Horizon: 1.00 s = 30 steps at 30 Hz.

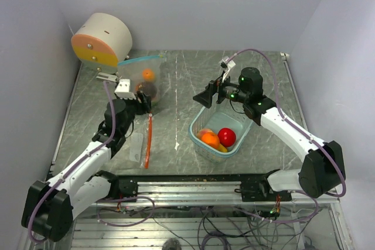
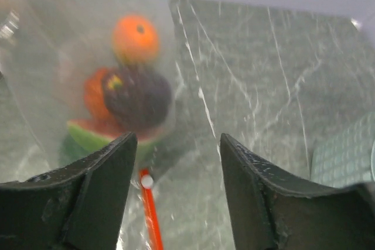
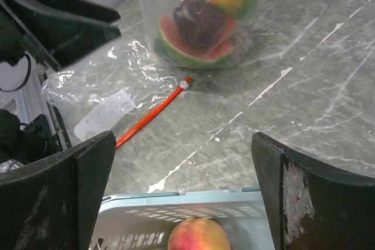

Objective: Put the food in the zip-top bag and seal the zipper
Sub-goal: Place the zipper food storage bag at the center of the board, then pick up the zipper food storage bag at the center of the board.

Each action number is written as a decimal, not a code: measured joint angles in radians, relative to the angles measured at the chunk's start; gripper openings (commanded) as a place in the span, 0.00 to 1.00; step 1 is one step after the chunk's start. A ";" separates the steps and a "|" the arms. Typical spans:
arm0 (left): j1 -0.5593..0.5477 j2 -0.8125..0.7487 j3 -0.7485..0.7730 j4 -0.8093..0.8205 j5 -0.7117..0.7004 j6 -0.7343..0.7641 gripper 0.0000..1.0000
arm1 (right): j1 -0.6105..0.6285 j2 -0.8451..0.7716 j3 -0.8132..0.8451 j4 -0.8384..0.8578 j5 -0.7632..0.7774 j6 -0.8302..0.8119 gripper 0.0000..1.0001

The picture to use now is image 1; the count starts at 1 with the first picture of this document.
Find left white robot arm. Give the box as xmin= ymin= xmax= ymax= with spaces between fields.
xmin=21 ymin=91 xmax=151 ymax=243

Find clear zip top bag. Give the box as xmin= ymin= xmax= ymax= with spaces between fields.
xmin=114 ymin=54 xmax=166 ymax=105

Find clear bag orange zipper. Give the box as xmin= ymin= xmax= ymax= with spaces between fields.
xmin=129 ymin=113 xmax=153 ymax=169

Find light blue plastic basket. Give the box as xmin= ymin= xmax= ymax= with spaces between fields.
xmin=189 ymin=102 xmax=253 ymax=163

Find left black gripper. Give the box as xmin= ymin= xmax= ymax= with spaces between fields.
xmin=114 ymin=90 xmax=152 ymax=134

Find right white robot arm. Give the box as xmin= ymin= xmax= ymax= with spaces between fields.
xmin=193 ymin=67 xmax=346 ymax=201

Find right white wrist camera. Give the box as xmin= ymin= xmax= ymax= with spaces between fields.
xmin=219 ymin=56 xmax=236 ymax=82

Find round cream drawer box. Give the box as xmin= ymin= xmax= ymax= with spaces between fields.
xmin=71 ymin=12 xmax=133 ymax=74

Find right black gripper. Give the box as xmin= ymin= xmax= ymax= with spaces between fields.
xmin=193 ymin=71 xmax=249 ymax=108

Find orange toy fruit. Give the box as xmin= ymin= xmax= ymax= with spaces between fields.
xmin=201 ymin=133 xmax=220 ymax=150

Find pink toy peach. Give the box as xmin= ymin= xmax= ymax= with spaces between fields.
xmin=196 ymin=128 xmax=213 ymax=139

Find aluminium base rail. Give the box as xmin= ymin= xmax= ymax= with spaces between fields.
xmin=70 ymin=180 xmax=323 ymax=206

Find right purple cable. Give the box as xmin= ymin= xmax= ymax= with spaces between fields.
xmin=222 ymin=48 xmax=347 ymax=198

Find yellow toy lemon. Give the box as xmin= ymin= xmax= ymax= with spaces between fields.
xmin=217 ymin=144 xmax=228 ymax=153

